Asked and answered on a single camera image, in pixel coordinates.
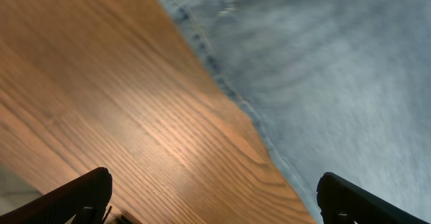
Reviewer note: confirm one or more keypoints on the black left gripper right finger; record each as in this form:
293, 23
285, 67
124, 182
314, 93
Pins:
340, 201

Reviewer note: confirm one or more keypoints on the light blue denim jeans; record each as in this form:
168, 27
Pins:
338, 86

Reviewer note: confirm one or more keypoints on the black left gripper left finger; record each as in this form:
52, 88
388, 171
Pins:
82, 200

